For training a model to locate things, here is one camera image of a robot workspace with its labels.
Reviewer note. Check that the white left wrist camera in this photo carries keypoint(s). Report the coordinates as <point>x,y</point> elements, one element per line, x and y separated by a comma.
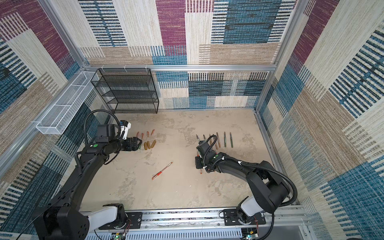
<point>125,126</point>

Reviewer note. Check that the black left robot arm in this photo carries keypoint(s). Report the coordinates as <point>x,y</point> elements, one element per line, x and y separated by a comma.
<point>61,218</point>

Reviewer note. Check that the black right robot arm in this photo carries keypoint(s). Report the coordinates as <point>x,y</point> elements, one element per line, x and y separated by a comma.
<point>270,189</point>

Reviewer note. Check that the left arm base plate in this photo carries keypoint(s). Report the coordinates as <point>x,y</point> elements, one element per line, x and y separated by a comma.
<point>131,220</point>

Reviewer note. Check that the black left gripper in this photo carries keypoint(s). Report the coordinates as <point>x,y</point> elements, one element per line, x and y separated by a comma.
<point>130,142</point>

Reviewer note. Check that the black wire mesh shelf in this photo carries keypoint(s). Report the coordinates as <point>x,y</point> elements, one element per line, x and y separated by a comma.
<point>127,90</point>

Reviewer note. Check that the white wire mesh basket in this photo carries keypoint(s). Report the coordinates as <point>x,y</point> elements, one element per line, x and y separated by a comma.
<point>60,115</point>

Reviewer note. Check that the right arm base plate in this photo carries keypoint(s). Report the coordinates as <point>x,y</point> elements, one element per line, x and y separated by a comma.
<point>236,217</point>

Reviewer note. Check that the tan highlighter pen top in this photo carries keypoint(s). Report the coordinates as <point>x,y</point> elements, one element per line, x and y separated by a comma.
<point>218,140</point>

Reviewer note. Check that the dark green marker pen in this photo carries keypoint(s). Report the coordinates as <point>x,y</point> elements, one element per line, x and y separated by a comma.
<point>225,140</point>

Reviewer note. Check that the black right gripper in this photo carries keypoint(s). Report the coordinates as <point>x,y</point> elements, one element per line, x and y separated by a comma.
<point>198,162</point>

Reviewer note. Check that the aluminium front rail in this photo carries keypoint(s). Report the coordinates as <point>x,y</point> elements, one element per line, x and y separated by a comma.
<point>290,223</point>

